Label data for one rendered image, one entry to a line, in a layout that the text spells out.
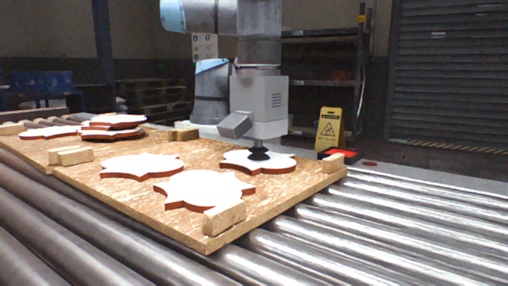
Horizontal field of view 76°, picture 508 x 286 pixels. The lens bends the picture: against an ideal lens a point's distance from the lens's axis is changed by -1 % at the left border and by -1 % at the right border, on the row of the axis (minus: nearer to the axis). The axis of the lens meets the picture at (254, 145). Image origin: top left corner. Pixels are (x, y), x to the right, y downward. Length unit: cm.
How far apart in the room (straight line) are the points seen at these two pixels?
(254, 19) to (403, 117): 471
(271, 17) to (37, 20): 566
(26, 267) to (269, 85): 40
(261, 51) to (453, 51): 467
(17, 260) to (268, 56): 43
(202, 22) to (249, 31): 14
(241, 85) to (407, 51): 466
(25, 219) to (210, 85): 79
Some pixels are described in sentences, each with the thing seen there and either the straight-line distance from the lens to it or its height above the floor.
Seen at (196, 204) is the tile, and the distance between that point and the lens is 42.
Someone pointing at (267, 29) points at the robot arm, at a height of 117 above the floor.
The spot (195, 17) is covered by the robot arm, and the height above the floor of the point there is 120.
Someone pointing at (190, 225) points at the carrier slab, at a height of 94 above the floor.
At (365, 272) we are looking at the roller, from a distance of 36.
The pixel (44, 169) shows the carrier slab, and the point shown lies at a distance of 72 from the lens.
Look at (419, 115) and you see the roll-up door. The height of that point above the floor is 44.
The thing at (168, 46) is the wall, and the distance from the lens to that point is 715.
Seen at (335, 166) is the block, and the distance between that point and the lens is 58.
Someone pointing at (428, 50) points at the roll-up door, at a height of 132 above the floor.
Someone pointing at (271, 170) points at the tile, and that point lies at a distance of 56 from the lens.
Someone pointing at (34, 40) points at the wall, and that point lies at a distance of 605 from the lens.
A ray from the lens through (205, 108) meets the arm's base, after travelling 118.
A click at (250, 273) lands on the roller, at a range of 35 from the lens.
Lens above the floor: 111
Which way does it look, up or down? 14 degrees down
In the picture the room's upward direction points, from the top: straight up
